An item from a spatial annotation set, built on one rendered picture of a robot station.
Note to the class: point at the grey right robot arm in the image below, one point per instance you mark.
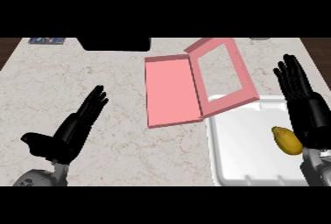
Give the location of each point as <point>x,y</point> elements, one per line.
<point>316,167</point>

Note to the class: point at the pink cardboard box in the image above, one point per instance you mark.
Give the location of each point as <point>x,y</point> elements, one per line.
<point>189,84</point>

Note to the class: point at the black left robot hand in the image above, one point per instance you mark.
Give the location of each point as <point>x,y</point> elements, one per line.
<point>68,132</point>

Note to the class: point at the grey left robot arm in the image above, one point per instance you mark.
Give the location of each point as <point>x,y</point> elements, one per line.
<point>43,175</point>

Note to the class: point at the yellow lemon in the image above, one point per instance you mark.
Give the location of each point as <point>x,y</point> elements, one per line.
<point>285,140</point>

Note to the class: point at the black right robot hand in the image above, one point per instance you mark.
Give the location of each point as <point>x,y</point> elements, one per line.
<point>309,113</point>

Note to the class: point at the blue patterned flat object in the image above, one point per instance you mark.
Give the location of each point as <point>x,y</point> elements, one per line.
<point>46,40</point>

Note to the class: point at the black appliance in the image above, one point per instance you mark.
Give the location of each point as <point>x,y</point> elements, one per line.
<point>115,43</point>

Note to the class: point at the white tray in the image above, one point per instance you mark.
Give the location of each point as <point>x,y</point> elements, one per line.
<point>250,143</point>

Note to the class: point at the grey round object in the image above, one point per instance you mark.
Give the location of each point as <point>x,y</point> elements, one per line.
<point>260,38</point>

